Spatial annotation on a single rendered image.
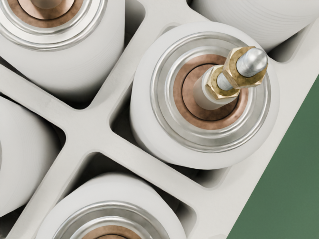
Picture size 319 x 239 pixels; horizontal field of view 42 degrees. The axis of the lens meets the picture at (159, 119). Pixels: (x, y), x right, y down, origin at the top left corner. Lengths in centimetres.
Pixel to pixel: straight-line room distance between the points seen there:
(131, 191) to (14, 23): 12
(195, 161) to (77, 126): 11
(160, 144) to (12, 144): 9
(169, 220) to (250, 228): 28
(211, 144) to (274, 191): 29
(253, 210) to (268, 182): 4
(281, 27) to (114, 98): 14
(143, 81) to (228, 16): 11
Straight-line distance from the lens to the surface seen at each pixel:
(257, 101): 27
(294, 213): 55
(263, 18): 31
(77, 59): 27
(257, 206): 53
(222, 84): 21
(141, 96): 26
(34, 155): 30
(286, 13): 30
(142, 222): 25
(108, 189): 26
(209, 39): 27
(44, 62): 27
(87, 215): 25
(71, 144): 33
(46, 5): 27
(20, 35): 27
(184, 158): 26
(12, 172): 26
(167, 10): 35
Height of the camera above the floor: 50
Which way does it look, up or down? 83 degrees down
